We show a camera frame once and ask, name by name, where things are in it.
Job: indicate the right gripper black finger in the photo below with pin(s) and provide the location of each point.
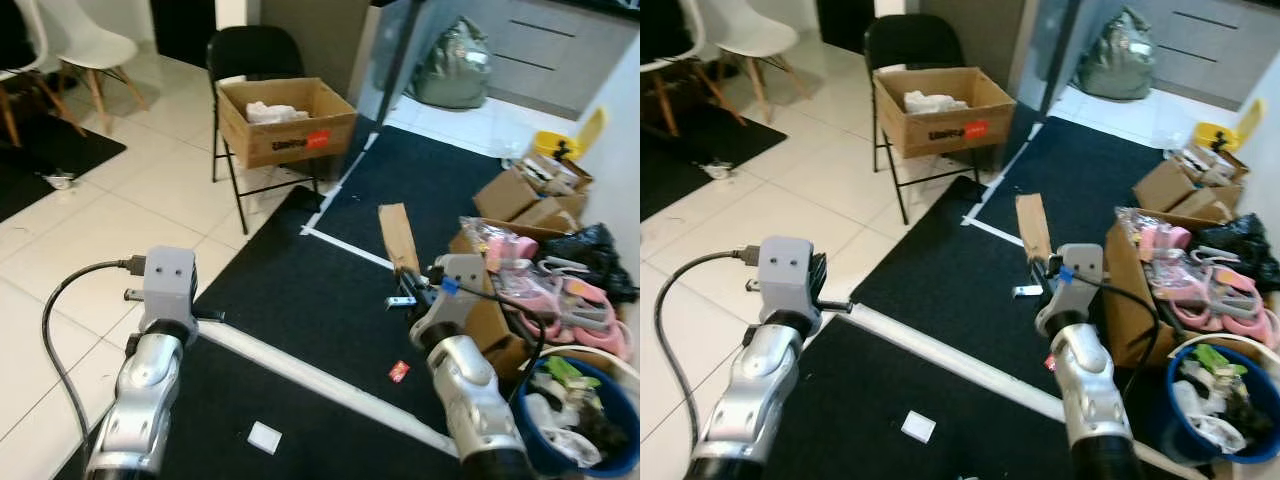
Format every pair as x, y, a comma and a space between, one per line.
426, 273
405, 277
1034, 266
1053, 264

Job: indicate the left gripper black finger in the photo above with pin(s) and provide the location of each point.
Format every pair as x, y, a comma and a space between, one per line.
822, 278

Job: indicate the brown cardboard strip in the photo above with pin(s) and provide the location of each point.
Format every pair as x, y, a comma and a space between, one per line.
1033, 225
400, 235

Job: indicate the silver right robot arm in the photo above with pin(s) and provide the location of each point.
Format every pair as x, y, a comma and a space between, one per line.
1085, 390
465, 390

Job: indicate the blue plastic bin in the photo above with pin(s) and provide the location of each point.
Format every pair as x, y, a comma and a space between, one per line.
627, 425
1175, 400

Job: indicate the black plastic trash bag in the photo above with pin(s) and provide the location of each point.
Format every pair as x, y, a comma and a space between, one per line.
1240, 245
595, 250

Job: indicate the white crumpled trash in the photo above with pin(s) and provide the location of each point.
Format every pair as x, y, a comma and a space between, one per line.
1200, 410
555, 420

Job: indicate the black crumpled trash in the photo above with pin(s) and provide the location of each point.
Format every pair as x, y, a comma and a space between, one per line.
1255, 400
600, 430

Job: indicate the white floor tape line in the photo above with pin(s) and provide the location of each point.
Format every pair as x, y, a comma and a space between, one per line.
995, 232
950, 356
350, 250
330, 385

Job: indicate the small red packet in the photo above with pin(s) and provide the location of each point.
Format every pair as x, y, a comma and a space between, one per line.
399, 371
1050, 364

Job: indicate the large brown cardboard box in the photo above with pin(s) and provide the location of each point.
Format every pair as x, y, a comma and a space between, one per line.
495, 330
1130, 300

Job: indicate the clear bag with pink item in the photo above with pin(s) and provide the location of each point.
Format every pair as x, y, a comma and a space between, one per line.
505, 243
1160, 235

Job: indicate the large black floor carpet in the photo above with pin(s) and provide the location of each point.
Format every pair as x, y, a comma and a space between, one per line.
440, 180
1080, 170

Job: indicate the open cardboard box with clutter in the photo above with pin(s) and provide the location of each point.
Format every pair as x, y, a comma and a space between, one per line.
510, 195
1165, 185

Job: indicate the white square paper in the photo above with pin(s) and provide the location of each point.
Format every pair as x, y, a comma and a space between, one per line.
265, 438
918, 427

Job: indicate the pink plastic hangers bundle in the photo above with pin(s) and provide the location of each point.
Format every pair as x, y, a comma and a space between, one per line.
560, 300
1220, 300

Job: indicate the small silver floor item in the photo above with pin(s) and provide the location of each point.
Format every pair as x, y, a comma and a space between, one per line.
60, 181
720, 171

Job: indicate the green crumpled wrapper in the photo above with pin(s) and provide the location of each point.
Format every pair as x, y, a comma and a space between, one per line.
565, 372
1218, 358

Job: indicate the cardboard box red label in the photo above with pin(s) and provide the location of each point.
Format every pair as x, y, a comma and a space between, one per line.
280, 145
940, 135

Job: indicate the black rug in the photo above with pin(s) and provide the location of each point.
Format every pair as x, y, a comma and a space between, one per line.
700, 160
90, 150

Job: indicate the yellow plastic container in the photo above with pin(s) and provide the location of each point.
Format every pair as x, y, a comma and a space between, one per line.
555, 143
1215, 132

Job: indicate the white crumpled cloth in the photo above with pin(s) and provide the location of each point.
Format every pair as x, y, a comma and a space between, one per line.
930, 101
270, 112

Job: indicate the grey green stuffed bag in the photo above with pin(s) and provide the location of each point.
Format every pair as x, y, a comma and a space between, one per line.
455, 65
1115, 55

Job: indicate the black framed glass panel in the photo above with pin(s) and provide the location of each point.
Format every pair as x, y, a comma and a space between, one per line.
1035, 50
375, 60

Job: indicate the white chair wooden legs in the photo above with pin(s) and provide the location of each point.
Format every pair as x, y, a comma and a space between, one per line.
755, 35
35, 35
690, 30
85, 45

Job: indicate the black folding chair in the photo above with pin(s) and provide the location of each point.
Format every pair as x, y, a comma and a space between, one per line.
255, 50
915, 40

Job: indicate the grey drawer cabinet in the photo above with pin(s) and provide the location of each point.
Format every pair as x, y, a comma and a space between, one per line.
570, 50
1210, 50

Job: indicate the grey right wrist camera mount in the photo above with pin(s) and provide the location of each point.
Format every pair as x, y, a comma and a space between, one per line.
462, 272
1085, 262

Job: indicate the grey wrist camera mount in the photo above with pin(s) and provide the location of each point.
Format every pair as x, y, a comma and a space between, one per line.
170, 285
462, 272
790, 275
1085, 262

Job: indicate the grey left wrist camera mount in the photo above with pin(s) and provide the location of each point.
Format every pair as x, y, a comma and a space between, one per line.
790, 275
170, 285

